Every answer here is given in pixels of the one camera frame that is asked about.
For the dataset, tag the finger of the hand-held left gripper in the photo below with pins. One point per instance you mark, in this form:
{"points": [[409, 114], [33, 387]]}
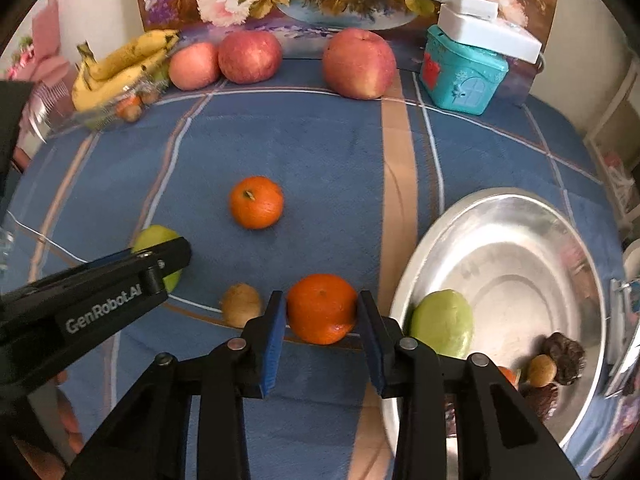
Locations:
{"points": [[14, 130], [170, 257]]}

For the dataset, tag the small mandarin orange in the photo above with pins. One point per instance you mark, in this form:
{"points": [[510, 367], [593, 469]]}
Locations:
{"points": [[256, 202]]}

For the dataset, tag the pale pink apple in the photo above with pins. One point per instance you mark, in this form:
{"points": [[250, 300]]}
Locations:
{"points": [[194, 66]]}

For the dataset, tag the medium red apple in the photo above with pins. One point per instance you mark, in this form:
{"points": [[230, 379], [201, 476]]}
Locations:
{"points": [[250, 56]]}

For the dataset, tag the round stainless steel plate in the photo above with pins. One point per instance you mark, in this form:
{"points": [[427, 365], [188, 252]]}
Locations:
{"points": [[520, 280]]}

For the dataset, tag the green jujube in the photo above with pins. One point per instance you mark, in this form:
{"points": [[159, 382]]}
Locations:
{"points": [[442, 322], [150, 240]]}

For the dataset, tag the person's left hand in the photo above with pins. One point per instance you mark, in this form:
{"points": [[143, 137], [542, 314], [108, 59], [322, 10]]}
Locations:
{"points": [[70, 425]]}

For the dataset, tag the bunch of yellow bananas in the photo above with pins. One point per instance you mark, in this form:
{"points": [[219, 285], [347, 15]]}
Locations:
{"points": [[115, 70]]}

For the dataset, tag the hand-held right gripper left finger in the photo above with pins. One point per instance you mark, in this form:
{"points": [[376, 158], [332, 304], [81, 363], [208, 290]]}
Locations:
{"points": [[272, 350]]}

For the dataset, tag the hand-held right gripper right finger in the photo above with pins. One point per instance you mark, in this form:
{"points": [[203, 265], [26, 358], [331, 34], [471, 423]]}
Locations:
{"points": [[372, 345]]}

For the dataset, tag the white shelf rack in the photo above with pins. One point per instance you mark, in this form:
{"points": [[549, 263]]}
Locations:
{"points": [[615, 150]]}

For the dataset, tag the white power strip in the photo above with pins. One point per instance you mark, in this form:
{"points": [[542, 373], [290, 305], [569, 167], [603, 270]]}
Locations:
{"points": [[505, 40]]}

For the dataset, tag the pink gift box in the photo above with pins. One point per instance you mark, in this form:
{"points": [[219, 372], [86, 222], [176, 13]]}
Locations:
{"points": [[42, 50]]}

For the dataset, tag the large wrinkled red date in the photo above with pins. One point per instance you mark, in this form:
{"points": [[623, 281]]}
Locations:
{"points": [[567, 357]]}

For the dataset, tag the teal house-shaped box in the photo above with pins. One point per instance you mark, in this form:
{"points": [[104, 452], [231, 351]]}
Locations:
{"points": [[460, 77]]}

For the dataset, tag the brown longan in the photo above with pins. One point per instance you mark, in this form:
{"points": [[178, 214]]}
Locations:
{"points": [[241, 306], [542, 371]]}

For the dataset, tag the large red apple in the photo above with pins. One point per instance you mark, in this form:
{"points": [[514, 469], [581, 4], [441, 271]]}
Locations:
{"points": [[359, 64]]}

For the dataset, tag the clear plastic fruit container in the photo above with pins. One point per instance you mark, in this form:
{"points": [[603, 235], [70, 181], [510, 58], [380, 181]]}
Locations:
{"points": [[125, 107]]}

